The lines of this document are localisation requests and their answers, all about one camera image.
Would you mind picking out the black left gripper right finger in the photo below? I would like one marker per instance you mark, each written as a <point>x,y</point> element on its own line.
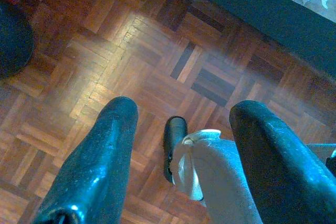
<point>275,161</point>

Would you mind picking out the black robot left foot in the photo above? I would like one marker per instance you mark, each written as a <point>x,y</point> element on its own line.
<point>175,140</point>

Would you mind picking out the dark bed base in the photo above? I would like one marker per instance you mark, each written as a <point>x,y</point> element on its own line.
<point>262,6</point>

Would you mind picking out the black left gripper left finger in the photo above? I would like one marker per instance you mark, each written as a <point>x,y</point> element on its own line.
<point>102,155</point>

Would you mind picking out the silver robot left leg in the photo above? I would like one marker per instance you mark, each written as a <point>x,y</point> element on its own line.
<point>215,171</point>

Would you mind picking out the black round bin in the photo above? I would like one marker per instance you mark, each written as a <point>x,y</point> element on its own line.
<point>13,40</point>

